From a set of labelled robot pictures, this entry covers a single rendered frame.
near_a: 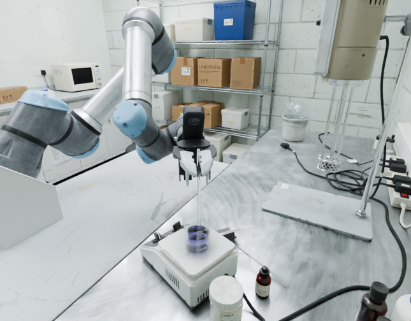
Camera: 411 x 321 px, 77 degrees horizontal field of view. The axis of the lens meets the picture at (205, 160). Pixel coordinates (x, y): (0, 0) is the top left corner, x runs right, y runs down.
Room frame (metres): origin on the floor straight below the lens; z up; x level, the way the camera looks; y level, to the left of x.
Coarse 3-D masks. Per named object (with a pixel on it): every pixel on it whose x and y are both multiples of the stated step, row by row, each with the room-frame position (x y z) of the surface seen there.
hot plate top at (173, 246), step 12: (168, 240) 0.43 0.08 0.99; (180, 240) 0.43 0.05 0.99; (216, 240) 0.43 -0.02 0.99; (228, 240) 0.43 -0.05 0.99; (168, 252) 0.40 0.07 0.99; (180, 252) 0.40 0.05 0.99; (216, 252) 0.40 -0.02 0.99; (228, 252) 0.40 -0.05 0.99; (180, 264) 0.36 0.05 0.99; (192, 264) 0.36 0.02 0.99; (204, 264) 0.36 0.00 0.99; (192, 276) 0.34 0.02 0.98
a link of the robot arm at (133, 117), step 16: (128, 16) 0.84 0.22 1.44; (144, 16) 0.85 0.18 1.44; (128, 32) 0.81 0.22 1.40; (144, 32) 0.81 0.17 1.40; (160, 32) 0.92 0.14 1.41; (128, 48) 0.76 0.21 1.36; (144, 48) 0.77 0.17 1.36; (128, 64) 0.72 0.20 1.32; (144, 64) 0.73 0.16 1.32; (128, 80) 0.68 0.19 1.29; (144, 80) 0.69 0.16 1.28; (128, 96) 0.64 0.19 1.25; (144, 96) 0.65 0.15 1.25; (128, 112) 0.58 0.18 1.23; (144, 112) 0.60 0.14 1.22; (128, 128) 0.57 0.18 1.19; (144, 128) 0.59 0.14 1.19; (144, 144) 0.62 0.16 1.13
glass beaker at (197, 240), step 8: (192, 216) 0.43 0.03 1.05; (208, 216) 0.42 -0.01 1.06; (184, 224) 0.41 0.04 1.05; (192, 224) 0.43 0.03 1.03; (200, 224) 0.38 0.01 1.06; (208, 224) 0.40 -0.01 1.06; (184, 232) 0.40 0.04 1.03; (192, 232) 0.39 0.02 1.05; (200, 232) 0.38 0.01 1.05; (208, 232) 0.40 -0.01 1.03; (192, 240) 0.39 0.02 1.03; (200, 240) 0.38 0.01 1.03; (208, 240) 0.40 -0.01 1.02; (192, 248) 0.39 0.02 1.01; (200, 248) 0.38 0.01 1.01; (208, 248) 0.40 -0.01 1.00; (200, 256) 0.38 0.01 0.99
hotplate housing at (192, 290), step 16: (144, 256) 0.46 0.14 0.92; (160, 256) 0.41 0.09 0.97; (160, 272) 0.41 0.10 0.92; (176, 272) 0.37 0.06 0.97; (208, 272) 0.36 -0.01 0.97; (224, 272) 0.39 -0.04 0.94; (176, 288) 0.37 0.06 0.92; (192, 288) 0.33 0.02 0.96; (208, 288) 0.36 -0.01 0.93; (192, 304) 0.34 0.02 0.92
